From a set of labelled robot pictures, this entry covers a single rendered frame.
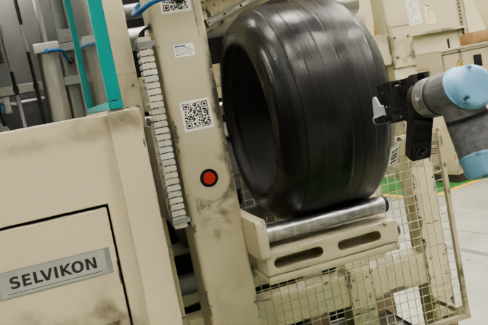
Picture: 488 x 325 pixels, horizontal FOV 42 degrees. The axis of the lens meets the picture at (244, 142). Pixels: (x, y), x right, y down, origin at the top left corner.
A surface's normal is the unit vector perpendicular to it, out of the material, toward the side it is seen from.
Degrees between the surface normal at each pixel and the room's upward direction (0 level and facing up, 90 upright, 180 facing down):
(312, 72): 73
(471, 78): 83
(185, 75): 90
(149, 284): 90
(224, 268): 90
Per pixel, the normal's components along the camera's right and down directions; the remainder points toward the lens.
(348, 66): 0.22, -0.26
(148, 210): 0.29, 0.04
